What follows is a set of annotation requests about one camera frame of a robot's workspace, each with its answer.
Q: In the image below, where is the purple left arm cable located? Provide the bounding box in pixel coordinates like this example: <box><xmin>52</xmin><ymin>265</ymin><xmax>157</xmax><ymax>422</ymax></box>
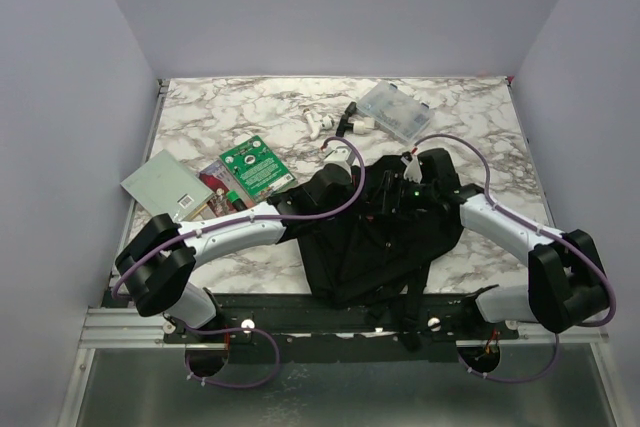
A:
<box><xmin>112</xmin><ymin>136</ymin><xmax>366</xmax><ymax>389</ymax></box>

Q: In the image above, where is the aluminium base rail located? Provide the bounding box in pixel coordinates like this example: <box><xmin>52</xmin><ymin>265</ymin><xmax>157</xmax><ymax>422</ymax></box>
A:
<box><xmin>79</xmin><ymin>308</ymin><xmax>610</xmax><ymax>349</ymax></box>

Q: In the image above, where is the green capped marker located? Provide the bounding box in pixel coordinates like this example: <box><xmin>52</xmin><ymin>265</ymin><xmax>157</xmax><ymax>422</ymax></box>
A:
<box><xmin>226</xmin><ymin>191</ymin><xmax>249</xmax><ymax>212</ymax></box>

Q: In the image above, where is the purple red paperback book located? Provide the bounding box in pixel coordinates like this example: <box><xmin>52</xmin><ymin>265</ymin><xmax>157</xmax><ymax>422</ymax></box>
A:
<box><xmin>198</xmin><ymin>160</ymin><xmax>236</xmax><ymax>217</ymax></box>

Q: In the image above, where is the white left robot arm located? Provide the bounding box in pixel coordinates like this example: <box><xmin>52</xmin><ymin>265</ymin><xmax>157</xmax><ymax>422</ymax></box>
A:
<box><xmin>112</xmin><ymin>163</ymin><xmax>365</xmax><ymax>342</ymax></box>

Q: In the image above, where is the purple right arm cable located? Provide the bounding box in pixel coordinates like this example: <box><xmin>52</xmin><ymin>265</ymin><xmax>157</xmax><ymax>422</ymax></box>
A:
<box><xmin>409</xmin><ymin>134</ymin><xmax>611</xmax><ymax>384</ymax></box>

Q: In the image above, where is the black mounting plate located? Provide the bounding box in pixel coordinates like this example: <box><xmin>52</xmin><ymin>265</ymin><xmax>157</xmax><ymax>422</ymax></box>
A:
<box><xmin>164</xmin><ymin>294</ymin><xmax>518</xmax><ymax>364</ymax></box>

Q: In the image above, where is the black and white valve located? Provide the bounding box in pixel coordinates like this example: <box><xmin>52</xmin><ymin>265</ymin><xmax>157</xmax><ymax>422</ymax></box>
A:
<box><xmin>335</xmin><ymin>102</ymin><xmax>375</xmax><ymax>137</ymax></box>

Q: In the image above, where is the clear plastic organizer box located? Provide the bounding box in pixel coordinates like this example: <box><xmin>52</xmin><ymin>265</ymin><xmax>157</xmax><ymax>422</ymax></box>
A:
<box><xmin>356</xmin><ymin>81</ymin><xmax>432</xmax><ymax>143</ymax></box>

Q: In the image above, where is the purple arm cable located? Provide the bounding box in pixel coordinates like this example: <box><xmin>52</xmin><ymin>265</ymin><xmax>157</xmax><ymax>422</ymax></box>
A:
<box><xmin>112</xmin><ymin>136</ymin><xmax>366</xmax><ymax>389</ymax></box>
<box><xmin>409</xmin><ymin>134</ymin><xmax>611</xmax><ymax>384</ymax></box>

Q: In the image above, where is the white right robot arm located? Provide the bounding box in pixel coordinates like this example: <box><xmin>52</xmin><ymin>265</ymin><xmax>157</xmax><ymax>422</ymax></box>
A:
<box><xmin>400</xmin><ymin>149</ymin><xmax>616</xmax><ymax>339</ymax></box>

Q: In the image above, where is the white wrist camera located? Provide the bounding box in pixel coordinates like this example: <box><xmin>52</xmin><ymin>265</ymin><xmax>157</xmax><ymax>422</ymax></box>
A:
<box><xmin>323</xmin><ymin>146</ymin><xmax>355</xmax><ymax>173</ymax></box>
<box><xmin>401</xmin><ymin>152</ymin><xmax>422</xmax><ymax>183</ymax></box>

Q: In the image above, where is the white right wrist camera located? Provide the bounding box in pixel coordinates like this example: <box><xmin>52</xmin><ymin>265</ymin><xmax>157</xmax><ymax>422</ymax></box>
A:
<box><xmin>401</xmin><ymin>152</ymin><xmax>422</xmax><ymax>183</ymax></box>

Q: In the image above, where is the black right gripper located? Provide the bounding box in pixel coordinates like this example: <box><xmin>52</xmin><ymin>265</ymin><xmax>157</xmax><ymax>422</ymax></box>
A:
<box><xmin>365</xmin><ymin>170</ymin><xmax>438</xmax><ymax>224</ymax></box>

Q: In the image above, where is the black student backpack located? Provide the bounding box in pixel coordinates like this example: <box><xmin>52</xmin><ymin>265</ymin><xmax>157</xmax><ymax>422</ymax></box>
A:
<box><xmin>290</xmin><ymin>154</ymin><xmax>463</xmax><ymax>350</ymax></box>

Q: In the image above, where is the grey-green notebook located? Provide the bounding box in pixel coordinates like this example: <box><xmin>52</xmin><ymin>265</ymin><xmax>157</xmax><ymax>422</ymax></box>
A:
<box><xmin>121</xmin><ymin>150</ymin><xmax>214</xmax><ymax>222</ymax></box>

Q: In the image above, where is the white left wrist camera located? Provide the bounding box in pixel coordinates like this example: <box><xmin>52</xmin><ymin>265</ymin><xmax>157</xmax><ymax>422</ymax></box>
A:
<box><xmin>323</xmin><ymin>146</ymin><xmax>355</xmax><ymax>173</ymax></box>

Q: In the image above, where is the green paperback book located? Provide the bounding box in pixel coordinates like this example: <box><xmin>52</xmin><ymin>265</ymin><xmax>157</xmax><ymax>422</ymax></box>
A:
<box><xmin>219</xmin><ymin>135</ymin><xmax>297</xmax><ymax>202</ymax></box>

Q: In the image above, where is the white plastic pipe fitting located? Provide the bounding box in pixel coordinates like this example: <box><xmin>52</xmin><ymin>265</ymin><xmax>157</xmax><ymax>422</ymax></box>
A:
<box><xmin>303</xmin><ymin>108</ymin><xmax>334</xmax><ymax>140</ymax></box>

